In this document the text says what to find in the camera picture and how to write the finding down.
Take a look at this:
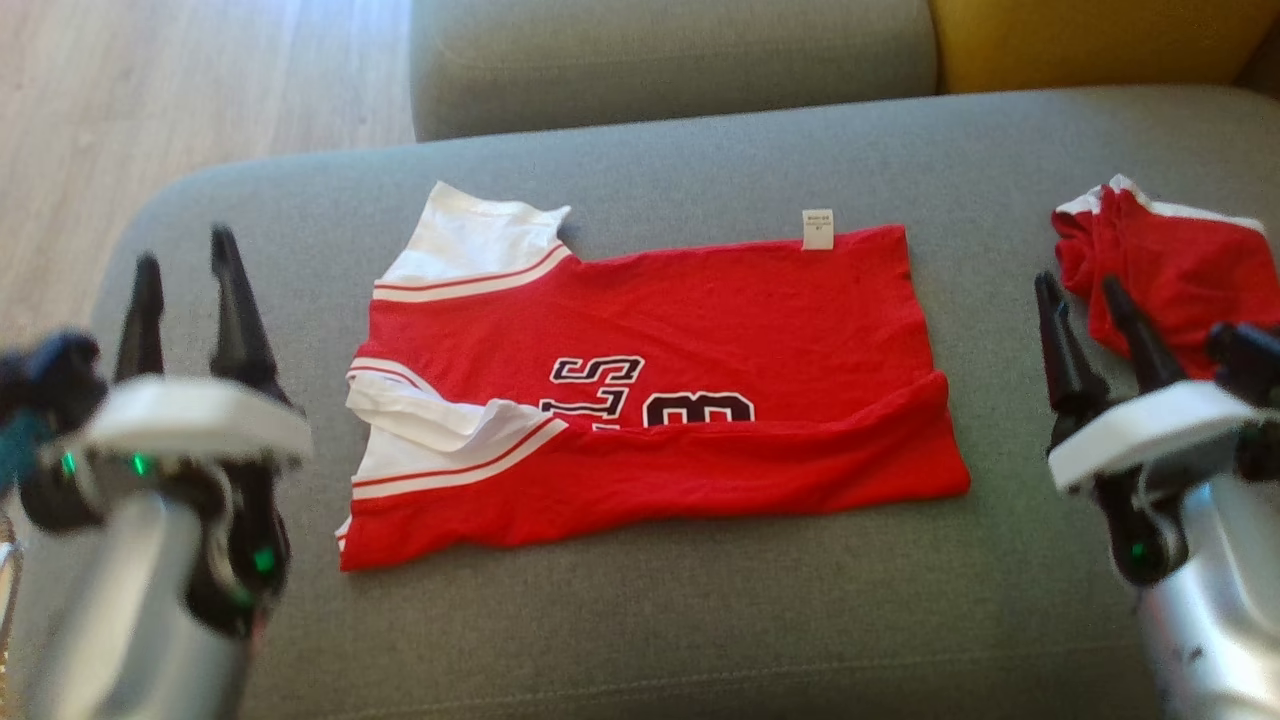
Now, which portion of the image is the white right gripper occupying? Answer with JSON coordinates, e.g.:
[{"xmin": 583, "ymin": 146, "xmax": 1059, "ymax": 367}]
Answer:
[{"xmin": 1032, "ymin": 270, "xmax": 1267, "ymax": 587}]

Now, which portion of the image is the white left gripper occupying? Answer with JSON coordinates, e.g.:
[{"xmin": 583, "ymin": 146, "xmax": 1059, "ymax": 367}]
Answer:
[{"xmin": 74, "ymin": 225, "xmax": 315, "ymax": 642}]

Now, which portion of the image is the red garment with white trim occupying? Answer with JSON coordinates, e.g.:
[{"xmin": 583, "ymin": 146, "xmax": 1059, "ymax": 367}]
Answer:
[{"xmin": 1049, "ymin": 174, "xmax": 1280, "ymax": 382}]

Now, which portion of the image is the red jersey with black lettering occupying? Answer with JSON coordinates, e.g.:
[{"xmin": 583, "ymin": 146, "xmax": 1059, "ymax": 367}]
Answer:
[{"xmin": 337, "ymin": 180, "xmax": 972, "ymax": 574}]

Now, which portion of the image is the wide yellow sofa backrest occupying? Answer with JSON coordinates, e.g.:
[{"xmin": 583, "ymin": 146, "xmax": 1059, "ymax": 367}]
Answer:
[{"xmin": 929, "ymin": 0, "xmax": 1280, "ymax": 97}]

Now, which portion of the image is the grey sofa seat cushion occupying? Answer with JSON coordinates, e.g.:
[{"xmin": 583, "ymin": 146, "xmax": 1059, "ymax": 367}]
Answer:
[
  {"xmin": 409, "ymin": 0, "xmax": 939, "ymax": 144},
  {"xmin": 8, "ymin": 84, "xmax": 1280, "ymax": 720}
]

